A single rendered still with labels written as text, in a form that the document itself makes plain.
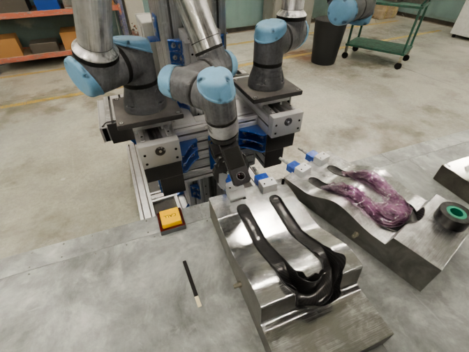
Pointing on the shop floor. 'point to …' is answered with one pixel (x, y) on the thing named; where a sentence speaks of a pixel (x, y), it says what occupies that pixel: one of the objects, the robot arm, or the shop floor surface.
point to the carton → (384, 12)
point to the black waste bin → (326, 41)
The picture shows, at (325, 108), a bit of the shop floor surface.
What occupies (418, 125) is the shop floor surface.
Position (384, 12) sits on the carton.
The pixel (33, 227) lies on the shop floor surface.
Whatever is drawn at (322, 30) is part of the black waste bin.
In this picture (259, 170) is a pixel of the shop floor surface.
